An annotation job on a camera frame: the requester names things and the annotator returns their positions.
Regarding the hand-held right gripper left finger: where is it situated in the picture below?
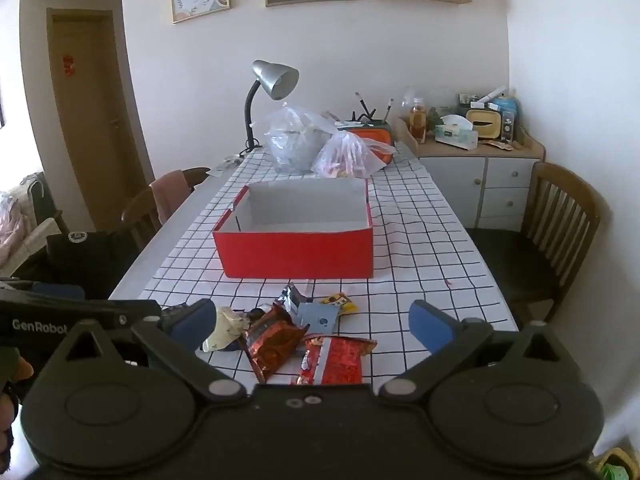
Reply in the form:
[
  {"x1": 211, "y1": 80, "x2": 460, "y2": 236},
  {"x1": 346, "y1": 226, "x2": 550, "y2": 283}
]
[{"x1": 50, "y1": 298, "x2": 249, "y2": 404}]

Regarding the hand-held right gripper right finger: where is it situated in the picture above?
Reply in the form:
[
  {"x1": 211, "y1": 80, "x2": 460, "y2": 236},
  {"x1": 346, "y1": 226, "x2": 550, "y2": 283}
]
[{"x1": 378, "y1": 299, "x2": 582, "y2": 402}]

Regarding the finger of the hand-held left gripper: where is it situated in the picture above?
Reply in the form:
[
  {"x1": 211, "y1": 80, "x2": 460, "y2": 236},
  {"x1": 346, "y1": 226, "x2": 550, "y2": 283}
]
[{"x1": 159, "y1": 303, "x2": 193, "y2": 328}]

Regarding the copper foil snack packet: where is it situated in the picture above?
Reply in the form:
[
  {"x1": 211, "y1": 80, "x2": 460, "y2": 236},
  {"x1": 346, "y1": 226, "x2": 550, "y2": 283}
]
[{"x1": 241, "y1": 304, "x2": 311, "y2": 384}]

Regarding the yellow snack packet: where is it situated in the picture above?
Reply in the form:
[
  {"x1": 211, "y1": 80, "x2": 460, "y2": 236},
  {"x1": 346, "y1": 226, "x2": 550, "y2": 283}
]
[{"x1": 319, "y1": 293, "x2": 358, "y2": 317}]

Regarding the red snack packet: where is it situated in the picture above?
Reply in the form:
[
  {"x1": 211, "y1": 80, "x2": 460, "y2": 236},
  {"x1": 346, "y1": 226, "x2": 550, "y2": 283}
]
[{"x1": 294, "y1": 335, "x2": 378, "y2": 386}]

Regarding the red cardboard box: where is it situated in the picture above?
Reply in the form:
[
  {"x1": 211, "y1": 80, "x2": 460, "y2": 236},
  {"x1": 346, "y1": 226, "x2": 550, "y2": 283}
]
[{"x1": 211, "y1": 178, "x2": 375, "y2": 279}]

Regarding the person's left hand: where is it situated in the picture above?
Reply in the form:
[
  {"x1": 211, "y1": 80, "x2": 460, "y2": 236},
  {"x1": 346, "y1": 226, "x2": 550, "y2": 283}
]
[{"x1": 0, "y1": 354, "x2": 35, "y2": 467}]

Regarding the cream paper wrapper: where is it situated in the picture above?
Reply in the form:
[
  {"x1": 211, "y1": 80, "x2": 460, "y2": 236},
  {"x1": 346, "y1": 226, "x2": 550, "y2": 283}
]
[{"x1": 202, "y1": 307, "x2": 252, "y2": 354}]

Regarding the black bag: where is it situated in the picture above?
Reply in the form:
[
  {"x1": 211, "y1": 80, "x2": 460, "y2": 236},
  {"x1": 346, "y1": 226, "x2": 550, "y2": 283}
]
[{"x1": 46, "y1": 229, "x2": 142, "y2": 302}]

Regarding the black checked white tablecloth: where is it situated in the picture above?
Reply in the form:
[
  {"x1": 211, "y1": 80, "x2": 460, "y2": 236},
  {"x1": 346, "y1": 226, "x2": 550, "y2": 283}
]
[{"x1": 137, "y1": 144, "x2": 519, "y2": 387}]

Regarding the sofa with clothes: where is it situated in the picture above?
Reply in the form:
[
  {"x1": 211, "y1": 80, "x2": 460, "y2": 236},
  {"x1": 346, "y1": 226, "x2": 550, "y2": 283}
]
[{"x1": 0, "y1": 172, "x2": 68, "y2": 282}]

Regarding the wooden chair with cloth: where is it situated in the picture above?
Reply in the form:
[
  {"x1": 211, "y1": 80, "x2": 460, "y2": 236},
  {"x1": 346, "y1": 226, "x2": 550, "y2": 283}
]
[{"x1": 121, "y1": 166, "x2": 211, "y2": 253}]

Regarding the pink cloth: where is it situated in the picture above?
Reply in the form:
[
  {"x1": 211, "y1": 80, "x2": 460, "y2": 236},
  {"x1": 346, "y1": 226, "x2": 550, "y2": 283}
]
[{"x1": 149, "y1": 169, "x2": 189, "y2": 227}]

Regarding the white wooden-top cabinet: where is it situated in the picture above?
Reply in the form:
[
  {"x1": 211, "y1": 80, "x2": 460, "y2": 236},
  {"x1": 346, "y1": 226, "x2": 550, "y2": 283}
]
[{"x1": 397, "y1": 114, "x2": 547, "y2": 229}]

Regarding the dark wooden chair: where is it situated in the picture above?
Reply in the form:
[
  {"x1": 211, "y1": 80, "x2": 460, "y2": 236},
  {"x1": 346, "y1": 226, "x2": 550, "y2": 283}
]
[{"x1": 466, "y1": 161, "x2": 602, "y2": 322}]

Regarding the white green tissue box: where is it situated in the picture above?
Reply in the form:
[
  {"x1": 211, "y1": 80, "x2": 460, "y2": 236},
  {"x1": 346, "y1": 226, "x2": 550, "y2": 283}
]
[{"x1": 433, "y1": 114, "x2": 481, "y2": 151}]

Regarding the orange case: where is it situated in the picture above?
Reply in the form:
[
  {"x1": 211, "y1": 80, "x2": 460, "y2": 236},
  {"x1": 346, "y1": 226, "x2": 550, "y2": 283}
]
[{"x1": 345, "y1": 127, "x2": 394, "y2": 164}]

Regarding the amber glass jar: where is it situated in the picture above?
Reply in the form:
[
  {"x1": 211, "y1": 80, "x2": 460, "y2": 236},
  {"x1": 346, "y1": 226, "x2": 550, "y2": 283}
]
[{"x1": 409, "y1": 98, "x2": 429, "y2": 144}]

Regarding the large clear plastic bag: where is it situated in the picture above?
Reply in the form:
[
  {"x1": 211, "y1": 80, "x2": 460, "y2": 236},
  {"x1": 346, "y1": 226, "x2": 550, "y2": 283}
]
[{"x1": 263, "y1": 104, "x2": 342, "y2": 174}]

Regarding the yellow tissue holder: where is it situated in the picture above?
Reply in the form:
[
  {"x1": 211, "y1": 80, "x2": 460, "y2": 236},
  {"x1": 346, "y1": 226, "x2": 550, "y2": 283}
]
[{"x1": 464, "y1": 105, "x2": 504, "y2": 141}]

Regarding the silver desk lamp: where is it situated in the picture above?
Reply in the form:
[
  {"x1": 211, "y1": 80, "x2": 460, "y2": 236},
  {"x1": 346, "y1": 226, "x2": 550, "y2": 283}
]
[{"x1": 243, "y1": 59, "x2": 300, "y2": 155}]

